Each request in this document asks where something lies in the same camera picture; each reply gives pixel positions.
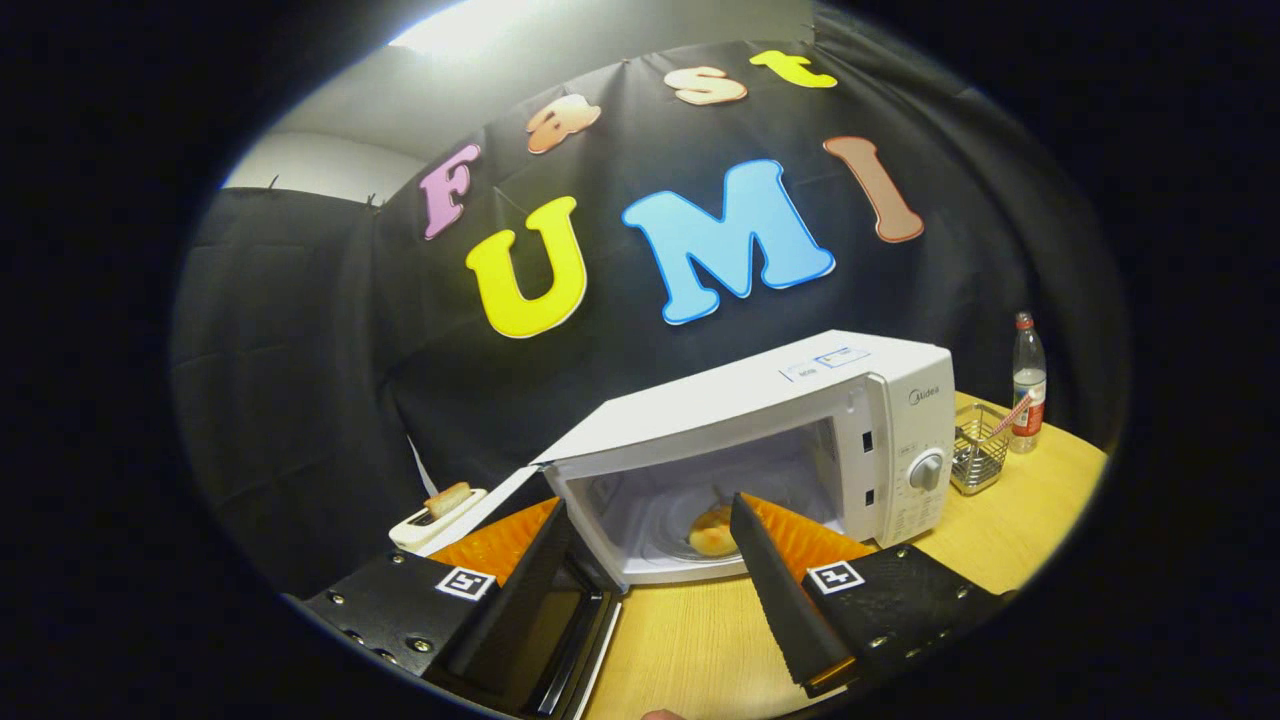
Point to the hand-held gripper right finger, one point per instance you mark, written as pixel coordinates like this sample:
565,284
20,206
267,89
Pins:
780,600

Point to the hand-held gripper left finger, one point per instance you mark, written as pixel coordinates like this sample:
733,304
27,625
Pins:
520,600

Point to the cream toaster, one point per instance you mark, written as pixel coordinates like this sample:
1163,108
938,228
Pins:
420,528

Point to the red checked straw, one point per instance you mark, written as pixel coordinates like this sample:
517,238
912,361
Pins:
1010,413

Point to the toast slice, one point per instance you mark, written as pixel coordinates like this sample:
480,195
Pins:
448,498

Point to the white microwave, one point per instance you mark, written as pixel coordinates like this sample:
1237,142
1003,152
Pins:
700,400

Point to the round toasted flatbread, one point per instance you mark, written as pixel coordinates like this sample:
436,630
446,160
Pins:
710,540

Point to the clear plastic water bottle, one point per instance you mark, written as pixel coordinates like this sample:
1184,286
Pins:
1028,380

